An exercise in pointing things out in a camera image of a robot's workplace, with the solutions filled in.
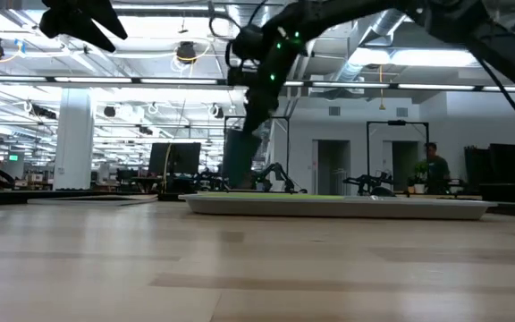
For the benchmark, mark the grey rectangular tray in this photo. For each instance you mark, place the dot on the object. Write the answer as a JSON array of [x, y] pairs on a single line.
[[329, 209]]

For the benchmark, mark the green exit sign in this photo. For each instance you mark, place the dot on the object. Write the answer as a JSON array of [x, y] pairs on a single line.
[[14, 157]]

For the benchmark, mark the lime green plastic plate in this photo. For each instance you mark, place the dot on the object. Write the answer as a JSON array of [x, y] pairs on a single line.
[[275, 196]]

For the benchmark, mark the black background robot arm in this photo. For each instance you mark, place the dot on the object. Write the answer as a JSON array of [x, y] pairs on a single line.
[[367, 181], [280, 176]]

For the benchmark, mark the black computer monitor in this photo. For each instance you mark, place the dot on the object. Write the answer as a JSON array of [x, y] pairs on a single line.
[[181, 158]]

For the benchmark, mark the person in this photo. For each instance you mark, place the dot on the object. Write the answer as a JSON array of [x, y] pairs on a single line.
[[437, 167]]

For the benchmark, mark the flat white sheet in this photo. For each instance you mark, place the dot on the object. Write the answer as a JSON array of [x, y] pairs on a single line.
[[92, 200]]

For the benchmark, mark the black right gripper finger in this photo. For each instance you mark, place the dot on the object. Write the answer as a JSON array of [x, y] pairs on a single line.
[[252, 116], [272, 105]]

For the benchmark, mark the white square pillar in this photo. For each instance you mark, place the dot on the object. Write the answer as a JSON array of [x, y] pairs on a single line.
[[74, 138]]

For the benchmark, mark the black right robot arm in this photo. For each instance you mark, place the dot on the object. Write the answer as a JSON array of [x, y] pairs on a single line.
[[499, 44]]

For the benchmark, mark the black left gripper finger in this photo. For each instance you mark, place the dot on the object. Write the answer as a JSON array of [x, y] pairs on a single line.
[[92, 38], [110, 20]]

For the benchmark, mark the black cabinet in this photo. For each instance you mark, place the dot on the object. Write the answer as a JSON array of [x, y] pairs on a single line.
[[494, 163]]

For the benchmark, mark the potted green plant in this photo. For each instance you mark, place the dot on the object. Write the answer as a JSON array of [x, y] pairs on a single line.
[[419, 172]]

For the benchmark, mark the grey door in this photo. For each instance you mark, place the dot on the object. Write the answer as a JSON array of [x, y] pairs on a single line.
[[402, 165], [332, 167]]

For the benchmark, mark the dark green plastic cup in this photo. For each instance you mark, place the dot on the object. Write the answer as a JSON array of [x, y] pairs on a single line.
[[237, 156]]

